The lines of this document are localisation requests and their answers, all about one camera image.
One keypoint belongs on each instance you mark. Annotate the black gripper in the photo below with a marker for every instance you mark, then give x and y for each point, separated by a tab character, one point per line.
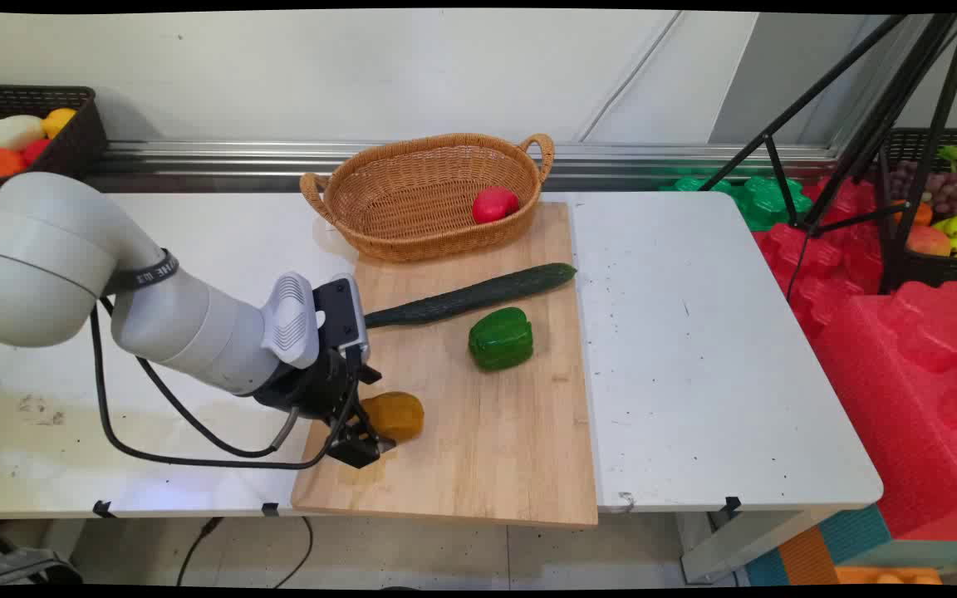
321	386

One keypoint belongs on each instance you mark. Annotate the long dark green cucumber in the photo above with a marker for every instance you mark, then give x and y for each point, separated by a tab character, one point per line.
478	292

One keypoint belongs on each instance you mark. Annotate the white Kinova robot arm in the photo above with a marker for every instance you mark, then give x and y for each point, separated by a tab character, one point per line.
46	257

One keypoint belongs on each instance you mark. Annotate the brown potato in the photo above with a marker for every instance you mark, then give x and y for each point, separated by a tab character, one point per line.
399	415

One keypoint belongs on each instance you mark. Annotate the wooden cutting board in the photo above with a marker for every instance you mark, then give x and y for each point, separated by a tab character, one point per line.
487	415

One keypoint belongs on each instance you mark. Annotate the green bell pepper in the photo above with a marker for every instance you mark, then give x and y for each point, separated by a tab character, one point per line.
501	339

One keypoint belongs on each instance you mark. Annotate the red apple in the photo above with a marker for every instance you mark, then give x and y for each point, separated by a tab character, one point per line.
494	204

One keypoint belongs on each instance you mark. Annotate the black stand base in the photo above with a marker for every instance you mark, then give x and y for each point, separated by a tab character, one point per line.
22	566

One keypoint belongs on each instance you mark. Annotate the white table leg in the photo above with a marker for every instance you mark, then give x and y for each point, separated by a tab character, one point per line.
736	544

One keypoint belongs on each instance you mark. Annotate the black woven basket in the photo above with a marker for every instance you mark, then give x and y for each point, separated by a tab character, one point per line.
71	145

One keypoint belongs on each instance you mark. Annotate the small red fruit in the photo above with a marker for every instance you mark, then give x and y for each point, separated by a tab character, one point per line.
35	151

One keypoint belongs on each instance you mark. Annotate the yellow lemon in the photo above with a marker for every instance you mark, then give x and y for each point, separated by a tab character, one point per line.
59	121

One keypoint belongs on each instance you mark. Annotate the green foam mat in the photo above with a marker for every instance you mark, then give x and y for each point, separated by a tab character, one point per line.
765	199

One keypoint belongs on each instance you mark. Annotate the cream white melon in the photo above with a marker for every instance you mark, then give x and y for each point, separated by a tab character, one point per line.
10	132

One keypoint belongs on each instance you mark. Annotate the teal orange foam mat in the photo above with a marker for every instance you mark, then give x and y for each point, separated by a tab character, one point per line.
852	540

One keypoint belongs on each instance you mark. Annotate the red foam mat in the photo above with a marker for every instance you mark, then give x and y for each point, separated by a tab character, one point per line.
827	257
910	399

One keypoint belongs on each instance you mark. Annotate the orange pink peach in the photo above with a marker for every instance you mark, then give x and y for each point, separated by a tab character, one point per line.
929	241

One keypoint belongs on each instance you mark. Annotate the small orange fruit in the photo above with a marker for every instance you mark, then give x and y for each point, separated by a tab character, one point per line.
919	214

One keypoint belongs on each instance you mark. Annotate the black tripod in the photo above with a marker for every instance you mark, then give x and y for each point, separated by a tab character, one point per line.
885	108

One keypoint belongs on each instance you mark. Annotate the purple grapes bunch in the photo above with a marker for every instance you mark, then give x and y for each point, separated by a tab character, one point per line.
948	189

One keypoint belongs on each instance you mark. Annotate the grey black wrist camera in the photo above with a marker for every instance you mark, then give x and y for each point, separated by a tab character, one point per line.
341	316

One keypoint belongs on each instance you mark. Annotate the metal window rail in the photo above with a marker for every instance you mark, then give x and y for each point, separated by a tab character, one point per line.
221	158

